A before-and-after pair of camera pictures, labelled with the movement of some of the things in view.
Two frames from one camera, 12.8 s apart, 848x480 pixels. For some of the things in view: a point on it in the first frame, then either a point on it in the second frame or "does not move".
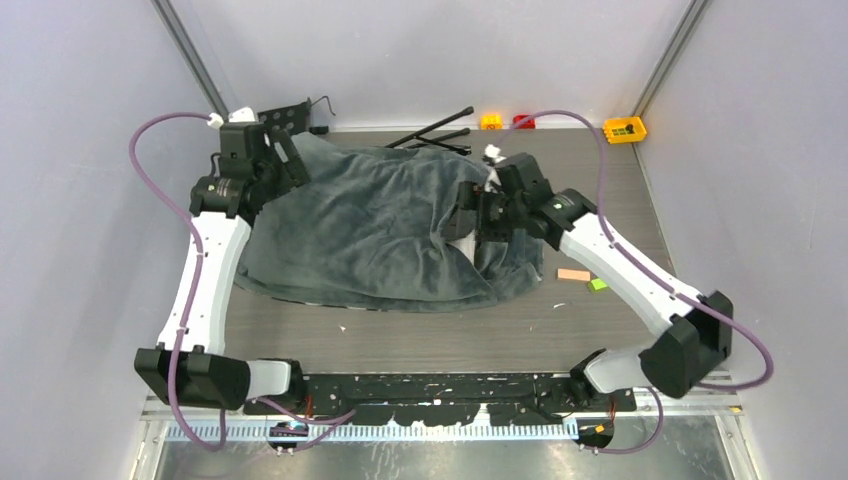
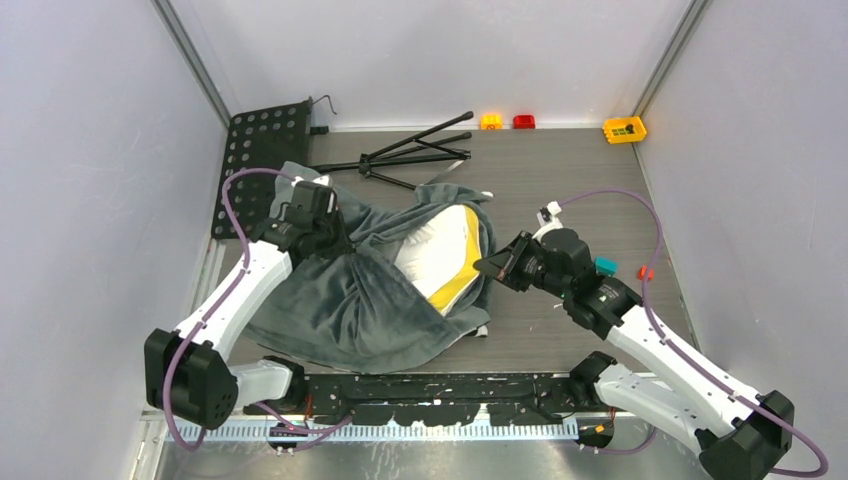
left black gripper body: (271, 173) -> (331, 240)
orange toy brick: (491, 122) does not move
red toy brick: (524, 121) does not move
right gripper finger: (464, 217) -> (503, 260)
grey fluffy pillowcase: (367, 231) -> (353, 309)
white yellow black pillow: (467, 244) -> (438, 257)
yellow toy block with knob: (624, 129) does not move
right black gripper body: (500, 215) -> (532, 269)
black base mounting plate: (434, 400) does not move
